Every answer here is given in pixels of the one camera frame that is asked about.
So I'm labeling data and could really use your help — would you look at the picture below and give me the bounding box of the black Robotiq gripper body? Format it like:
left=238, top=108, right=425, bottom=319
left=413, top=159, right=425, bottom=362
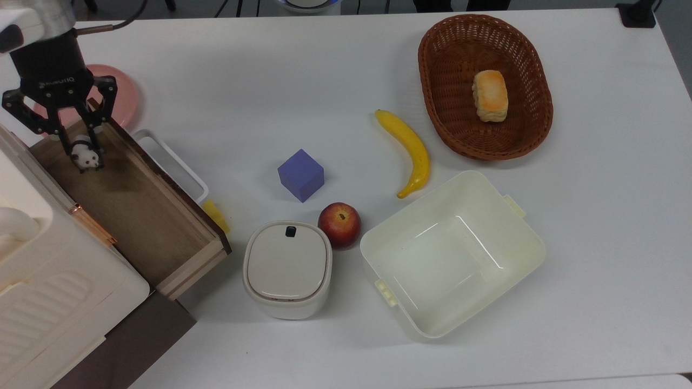
left=10, top=31, right=96, bottom=110

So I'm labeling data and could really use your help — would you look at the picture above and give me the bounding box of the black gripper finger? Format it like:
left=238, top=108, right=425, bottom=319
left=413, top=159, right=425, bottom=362
left=1, top=89, right=74, bottom=158
left=81, top=76, right=119, bottom=156

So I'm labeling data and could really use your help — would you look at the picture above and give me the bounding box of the small panda toy figure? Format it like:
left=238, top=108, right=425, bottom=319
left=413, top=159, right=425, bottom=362
left=70, top=135, right=104, bottom=174

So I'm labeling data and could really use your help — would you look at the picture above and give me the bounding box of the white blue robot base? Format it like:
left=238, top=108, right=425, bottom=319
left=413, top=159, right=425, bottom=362
left=276, top=0, right=342, bottom=15

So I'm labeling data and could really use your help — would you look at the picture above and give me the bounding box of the open wooden drawer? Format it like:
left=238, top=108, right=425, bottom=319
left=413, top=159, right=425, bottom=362
left=30, top=97, right=233, bottom=301

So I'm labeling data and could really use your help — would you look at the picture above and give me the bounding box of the pink plastic plate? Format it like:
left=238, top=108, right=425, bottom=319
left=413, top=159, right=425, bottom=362
left=32, top=64, right=139, bottom=131

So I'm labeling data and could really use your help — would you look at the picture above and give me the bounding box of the yellow sponge block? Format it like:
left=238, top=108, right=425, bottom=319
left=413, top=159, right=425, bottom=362
left=202, top=200, right=231, bottom=236

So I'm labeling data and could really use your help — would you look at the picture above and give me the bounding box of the cream plastic storage box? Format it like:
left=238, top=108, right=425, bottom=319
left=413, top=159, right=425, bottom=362
left=0, top=123, right=151, bottom=389

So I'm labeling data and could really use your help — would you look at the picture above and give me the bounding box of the purple cube block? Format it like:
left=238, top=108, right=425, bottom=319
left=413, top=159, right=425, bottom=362
left=277, top=149, right=325, bottom=203

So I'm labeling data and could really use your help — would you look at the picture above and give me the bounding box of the dark brown wooden cabinet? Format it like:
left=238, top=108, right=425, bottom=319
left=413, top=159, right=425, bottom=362
left=51, top=289, right=198, bottom=389

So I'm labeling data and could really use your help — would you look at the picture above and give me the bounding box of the small white lidded bin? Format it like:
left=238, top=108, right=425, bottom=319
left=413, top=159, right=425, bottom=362
left=242, top=220, right=334, bottom=320

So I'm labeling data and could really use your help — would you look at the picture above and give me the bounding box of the red apple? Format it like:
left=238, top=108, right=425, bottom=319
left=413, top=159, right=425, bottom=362
left=317, top=202, right=362, bottom=250

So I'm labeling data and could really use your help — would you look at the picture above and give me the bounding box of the yellow banana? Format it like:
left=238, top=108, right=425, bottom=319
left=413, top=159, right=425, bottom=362
left=375, top=109, right=431, bottom=199

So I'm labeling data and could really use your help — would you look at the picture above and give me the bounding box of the brown wicker basket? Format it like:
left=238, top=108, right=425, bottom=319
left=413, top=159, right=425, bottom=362
left=417, top=14, right=554, bottom=161

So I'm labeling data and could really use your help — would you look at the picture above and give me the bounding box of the cream plastic tub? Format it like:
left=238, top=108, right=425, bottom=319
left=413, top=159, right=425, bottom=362
left=360, top=170, right=547, bottom=340

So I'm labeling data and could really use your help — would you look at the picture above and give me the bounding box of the toasted bread loaf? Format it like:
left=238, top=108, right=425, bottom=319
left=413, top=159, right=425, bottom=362
left=472, top=70, right=509, bottom=123

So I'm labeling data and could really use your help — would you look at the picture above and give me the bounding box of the black stand base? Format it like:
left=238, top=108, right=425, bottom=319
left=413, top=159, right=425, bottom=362
left=616, top=0, right=657, bottom=29

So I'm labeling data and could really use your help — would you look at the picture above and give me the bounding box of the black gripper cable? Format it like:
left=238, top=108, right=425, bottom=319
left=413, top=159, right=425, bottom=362
left=75, top=0, right=149, bottom=35

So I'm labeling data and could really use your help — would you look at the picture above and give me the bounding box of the white drawer handle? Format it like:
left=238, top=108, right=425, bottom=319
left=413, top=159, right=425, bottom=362
left=134, top=132, right=210, bottom=205

